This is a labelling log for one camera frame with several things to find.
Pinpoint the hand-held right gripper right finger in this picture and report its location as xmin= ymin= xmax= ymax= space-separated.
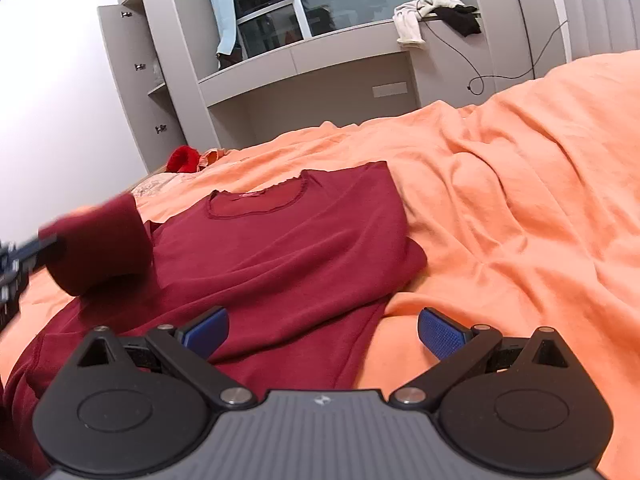
xmin=389 ymin=306 xmax=569 ymax=407

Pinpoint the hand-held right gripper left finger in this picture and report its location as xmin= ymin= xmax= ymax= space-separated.
xmin=75 ymin=306 xmax=257 ymax=407

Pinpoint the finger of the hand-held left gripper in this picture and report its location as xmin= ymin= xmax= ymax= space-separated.
xmin=0 ymin=236 xmax=65 ymax=275

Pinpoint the dark red long-sleeved shirt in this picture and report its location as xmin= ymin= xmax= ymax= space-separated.
xmin=0 ymin=161 xmax=428 ymax=476

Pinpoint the orange bed blanket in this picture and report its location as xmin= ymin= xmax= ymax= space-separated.
xmin=0 ymin=50 xmax=640 ymax=480

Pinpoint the floral patterned pillow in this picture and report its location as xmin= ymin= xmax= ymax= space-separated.
xmin=131 ymin=172 xmax=191 ymax=201

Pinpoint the red plush item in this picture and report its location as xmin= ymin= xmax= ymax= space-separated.
xmin=166 ymin=146 xmax=202 ymax=173

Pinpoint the grey wardrobe door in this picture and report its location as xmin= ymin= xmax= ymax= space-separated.
xmin=97 ymin=4 xmax=173 ymax=173

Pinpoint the grey built-in wardrobe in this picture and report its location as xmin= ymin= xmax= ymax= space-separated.
xmin=97 ymin=0 xmax=573 ymax=173

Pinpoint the white garment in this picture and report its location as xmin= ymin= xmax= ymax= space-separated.
xmin=392 ymin=0 xmax=458 ymax=50

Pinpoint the black garment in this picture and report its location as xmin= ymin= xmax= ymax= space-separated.
xmin=435 ymin=5 xmax=483 ymax=37

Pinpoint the grey padded wooden headboard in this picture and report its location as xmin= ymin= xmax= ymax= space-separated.
xmin=555 ymin=0 xmax=640 ymax=63

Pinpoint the white wall socket plate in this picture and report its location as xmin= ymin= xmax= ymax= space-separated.
xmin=372 ymin=81 xmax=410 ymax=98

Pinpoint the black cable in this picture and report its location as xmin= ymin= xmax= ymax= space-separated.
xmin=425 ymin=20 xmax=569 ymax=96

